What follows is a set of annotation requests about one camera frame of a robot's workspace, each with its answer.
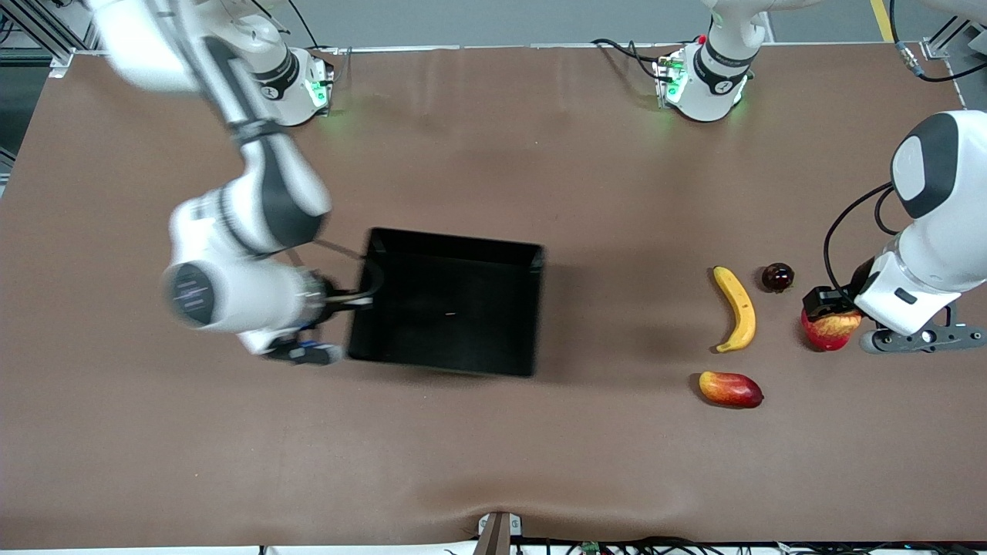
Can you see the red yellow striped apple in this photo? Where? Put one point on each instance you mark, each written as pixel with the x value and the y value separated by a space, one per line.
pixel 842 321

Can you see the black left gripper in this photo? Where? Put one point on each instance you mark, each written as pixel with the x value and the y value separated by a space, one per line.
pixel 826 300

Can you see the aluminium frame profile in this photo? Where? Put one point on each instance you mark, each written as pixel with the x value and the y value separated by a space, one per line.
pixel 944 38
pixel 38 27

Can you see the black plastic box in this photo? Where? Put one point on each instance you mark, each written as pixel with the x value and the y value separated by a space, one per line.
pixel 447 308

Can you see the metal table edge bracket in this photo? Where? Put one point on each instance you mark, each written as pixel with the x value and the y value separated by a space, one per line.
pixel 497 536

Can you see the brown table mat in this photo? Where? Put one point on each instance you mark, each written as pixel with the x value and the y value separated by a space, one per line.
pixel 540 139

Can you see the yellow banana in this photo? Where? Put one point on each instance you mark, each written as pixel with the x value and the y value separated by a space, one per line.
pixel 742 308

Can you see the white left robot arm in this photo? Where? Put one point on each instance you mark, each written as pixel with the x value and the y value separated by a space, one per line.
pixel 941 239

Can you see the red yellow mango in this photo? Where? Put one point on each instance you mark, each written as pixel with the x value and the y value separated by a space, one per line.
pixel 730 389

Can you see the dark purple mangosteen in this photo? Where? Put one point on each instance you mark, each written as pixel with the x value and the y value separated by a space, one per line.
pixel 777 277

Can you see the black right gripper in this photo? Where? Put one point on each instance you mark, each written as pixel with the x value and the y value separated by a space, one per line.
pixel 337 300

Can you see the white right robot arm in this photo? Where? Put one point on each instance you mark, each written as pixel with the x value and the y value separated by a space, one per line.
pixel 262 200

